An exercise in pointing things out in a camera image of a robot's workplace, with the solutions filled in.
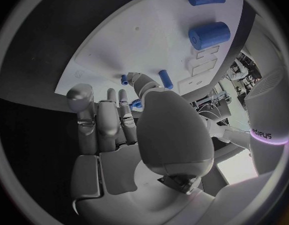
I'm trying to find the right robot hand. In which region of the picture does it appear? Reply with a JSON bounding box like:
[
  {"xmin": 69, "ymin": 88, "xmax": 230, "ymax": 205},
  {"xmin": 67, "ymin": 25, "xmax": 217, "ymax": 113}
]
[{"xmin": 65, "ymin": 71, "xmax": 218, "ymax": 225}]

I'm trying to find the blue plug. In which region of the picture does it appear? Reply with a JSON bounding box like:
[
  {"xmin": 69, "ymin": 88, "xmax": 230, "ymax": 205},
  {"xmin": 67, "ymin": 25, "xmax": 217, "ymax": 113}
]
[{"xmin": 128, "ymin": 97, "xmax": 144, "ymax": 111}]

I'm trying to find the white task board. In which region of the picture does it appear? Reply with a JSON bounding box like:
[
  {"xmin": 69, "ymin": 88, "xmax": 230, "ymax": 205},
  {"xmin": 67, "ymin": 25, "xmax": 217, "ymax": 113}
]
[{"xmin": 54, "ymin": 0, "xmax": 244, "ymax": 99}]

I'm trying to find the workshop desk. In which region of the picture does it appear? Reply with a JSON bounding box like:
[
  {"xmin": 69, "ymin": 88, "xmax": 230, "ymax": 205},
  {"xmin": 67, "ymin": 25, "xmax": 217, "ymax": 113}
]
[{"xmin": 192, "ymin": 91, "xmax": 233, "ymax": 126}]

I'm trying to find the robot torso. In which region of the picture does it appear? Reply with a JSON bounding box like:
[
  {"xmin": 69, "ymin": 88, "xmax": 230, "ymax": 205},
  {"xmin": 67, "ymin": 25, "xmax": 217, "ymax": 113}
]
[{"xmin": 242, "ymin": 63, "xmax": 289, "ymax": 176}]

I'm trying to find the blue thick cylinder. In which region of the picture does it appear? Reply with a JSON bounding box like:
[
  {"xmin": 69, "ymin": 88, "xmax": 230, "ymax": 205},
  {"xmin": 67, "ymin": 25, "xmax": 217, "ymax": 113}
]
[{"xmin": 187, "ymin": 21, "xmax": 232, "ymax": 51}]

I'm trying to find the white cable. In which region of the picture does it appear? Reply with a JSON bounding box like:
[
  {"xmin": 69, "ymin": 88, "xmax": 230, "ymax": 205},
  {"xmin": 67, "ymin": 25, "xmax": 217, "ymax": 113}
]
[
  {"xmin": 197, "ymin": 110, "xmax": 231, "ymax": 126},
  {"xmin": 210, "ymin": 94, "xmax": 224, "ymax": 118}
]

